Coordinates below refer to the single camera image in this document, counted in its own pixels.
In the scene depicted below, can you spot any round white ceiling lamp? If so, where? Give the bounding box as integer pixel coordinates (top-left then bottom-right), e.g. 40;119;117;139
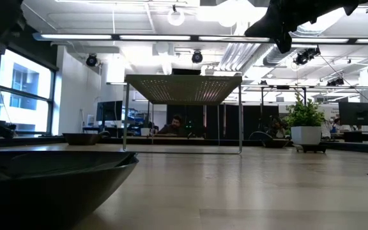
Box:
167;5;186;27

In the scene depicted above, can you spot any silver ventilation duct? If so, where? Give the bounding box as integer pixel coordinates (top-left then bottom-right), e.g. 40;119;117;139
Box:
218;41;300;72

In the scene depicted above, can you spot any black office chair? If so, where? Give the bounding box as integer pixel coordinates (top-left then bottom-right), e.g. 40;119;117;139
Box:
249;130;274;141

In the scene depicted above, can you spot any person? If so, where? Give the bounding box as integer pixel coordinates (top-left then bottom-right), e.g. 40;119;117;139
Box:
329;118;343;134
157;114;188;135
266;116;289;139

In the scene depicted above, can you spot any long ceiling light strip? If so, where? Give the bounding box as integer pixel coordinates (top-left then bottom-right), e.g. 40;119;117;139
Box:
32;31;368;45

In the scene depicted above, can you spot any black ceiling spotlight cluster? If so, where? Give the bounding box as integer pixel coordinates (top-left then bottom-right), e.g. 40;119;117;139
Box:
326;77;345;87
292;46;321;66

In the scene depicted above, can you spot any black computer monitor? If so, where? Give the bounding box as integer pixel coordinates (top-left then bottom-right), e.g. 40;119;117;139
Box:
96;100;123;122
338;101;368;127

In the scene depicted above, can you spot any black round plate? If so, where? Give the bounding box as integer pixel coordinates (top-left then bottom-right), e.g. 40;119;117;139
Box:
262;139;290;149
62;132;104;146

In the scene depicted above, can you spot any large black plate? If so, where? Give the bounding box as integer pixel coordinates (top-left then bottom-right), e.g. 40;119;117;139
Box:
0;150;139;230

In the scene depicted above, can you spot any small black rectangular plate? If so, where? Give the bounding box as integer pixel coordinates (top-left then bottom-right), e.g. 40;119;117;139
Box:
294;143;328;154

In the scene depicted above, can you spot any black table edge rail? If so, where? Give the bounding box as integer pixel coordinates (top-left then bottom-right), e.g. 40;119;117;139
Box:
0;135;368;155

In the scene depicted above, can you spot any black partition panel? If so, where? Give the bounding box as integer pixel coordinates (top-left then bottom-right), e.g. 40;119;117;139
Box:
166;104;280;140

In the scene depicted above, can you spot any pale green perforated metal shelf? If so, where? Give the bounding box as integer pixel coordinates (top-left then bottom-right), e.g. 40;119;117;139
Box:
122;74;244;155

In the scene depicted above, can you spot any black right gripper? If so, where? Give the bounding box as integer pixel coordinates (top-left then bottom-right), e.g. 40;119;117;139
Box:
243;0;341;54

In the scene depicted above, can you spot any green plant in white pot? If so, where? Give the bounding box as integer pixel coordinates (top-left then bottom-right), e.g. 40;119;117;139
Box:
284;92;326;146

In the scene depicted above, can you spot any black round ceiling speaker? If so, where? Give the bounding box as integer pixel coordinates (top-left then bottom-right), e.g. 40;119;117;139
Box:
191;50;204;64
85;53;99;67

